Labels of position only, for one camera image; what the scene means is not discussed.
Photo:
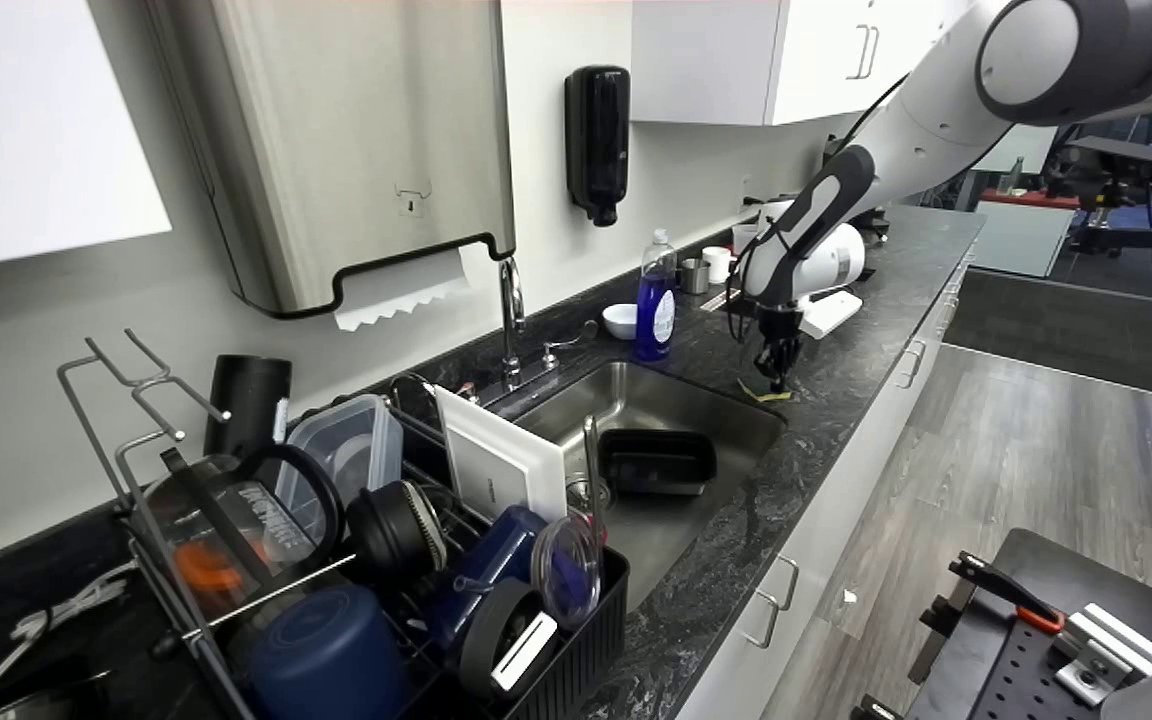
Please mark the small white bowl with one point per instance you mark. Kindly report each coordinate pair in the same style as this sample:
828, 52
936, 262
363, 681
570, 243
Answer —
616, 320

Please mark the white lower cabinet run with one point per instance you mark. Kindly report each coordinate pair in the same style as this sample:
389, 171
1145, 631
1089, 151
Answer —
856, 454

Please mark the black cylindrical cup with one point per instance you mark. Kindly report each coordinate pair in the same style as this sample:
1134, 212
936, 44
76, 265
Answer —
250, 400

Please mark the dark blue plastic tub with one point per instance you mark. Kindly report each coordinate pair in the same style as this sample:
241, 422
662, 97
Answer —
329, 661

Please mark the steel paper towel dispenser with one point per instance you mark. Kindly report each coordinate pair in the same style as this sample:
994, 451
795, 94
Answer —
363, 132

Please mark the white paper towel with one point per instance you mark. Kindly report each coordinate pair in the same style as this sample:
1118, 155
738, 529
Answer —
398, 302

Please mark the stainless steel sink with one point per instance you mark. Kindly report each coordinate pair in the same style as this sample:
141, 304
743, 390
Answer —
680, 414

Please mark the blue dish soap bottle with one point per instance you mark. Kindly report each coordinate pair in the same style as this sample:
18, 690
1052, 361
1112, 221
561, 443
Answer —
659, 309

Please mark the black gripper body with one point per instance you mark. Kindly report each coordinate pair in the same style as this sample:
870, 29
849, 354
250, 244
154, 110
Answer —
778, 324

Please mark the black coffee machine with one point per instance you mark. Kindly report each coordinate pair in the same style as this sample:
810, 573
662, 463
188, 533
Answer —
874, 227

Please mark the small steel cup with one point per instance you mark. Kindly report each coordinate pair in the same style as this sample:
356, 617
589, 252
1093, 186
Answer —
690, 278

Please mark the black perforated platform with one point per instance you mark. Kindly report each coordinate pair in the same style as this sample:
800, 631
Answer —
1111, 586

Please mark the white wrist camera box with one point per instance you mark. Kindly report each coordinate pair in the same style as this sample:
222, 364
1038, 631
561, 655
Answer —
832, 312

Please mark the black desk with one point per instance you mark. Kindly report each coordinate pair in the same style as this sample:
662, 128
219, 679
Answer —
1120, 155

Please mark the chrome faucet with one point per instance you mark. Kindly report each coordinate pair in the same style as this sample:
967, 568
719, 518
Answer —
511, 302

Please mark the grey metal clamp bar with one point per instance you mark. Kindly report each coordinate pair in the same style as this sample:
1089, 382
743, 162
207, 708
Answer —
933, 647

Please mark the dark floor mat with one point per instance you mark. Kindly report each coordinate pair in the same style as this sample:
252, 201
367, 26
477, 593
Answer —
1071, 335

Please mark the round purple tinted lid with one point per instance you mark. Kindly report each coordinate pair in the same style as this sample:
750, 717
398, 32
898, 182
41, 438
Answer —
566, 567

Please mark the black wall soap dispenser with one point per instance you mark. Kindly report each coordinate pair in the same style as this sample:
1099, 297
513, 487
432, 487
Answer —
596, 142

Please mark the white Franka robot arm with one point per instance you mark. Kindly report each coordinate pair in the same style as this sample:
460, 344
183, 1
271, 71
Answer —
936, 122

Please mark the green and yellow sponge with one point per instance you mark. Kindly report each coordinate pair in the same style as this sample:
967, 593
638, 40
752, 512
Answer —
766, 395

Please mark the black plastic food tray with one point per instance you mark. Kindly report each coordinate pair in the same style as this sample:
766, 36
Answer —
659, 467

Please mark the white upper cabinet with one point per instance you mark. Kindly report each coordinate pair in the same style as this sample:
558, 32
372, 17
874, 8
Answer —
30, 122
708, 52

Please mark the white square plate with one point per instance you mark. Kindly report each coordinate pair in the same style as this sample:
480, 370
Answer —
498, 463

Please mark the black clamp orange trigger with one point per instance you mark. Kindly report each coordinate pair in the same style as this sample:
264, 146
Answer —
999, 586

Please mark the black dish rack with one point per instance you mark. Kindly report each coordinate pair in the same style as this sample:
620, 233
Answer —
578, 642

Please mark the blue plastic container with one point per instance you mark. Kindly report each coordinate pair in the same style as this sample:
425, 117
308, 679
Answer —
490, 567

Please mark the black and white strip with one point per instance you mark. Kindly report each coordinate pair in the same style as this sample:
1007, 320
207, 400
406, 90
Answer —
719, 302

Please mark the silver metal bracket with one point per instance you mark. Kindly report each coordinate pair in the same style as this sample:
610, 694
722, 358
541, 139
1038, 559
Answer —
1111, 647

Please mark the clear container dark rim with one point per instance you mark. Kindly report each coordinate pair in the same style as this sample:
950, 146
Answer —
351, 446

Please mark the black round pot lid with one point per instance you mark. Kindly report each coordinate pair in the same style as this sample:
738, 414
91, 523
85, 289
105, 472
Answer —
398, 529

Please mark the clear jug black rim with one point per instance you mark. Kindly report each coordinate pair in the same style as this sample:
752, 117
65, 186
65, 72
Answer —
237, 533

